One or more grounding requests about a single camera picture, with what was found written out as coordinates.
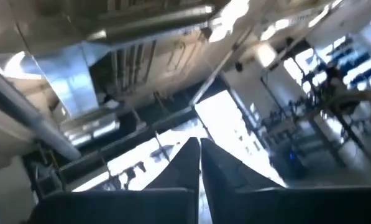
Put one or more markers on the silver ventilation duct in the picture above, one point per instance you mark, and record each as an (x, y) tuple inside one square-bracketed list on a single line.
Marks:
[(92, 127)]

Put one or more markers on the black aluminium frame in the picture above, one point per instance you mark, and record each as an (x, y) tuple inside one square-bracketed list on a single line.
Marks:
[(126, 141)]

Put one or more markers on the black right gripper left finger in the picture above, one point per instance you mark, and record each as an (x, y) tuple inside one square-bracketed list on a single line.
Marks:
[(160, 202)]

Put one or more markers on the large ceiling duct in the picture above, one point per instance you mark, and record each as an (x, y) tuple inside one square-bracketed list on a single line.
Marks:
[(154, 21)]

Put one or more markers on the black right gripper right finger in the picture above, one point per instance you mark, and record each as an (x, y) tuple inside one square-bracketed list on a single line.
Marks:
[(235, 199)]

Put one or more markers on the white ceiling pipe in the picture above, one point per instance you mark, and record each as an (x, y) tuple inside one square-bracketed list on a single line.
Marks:
[(33, 118)]

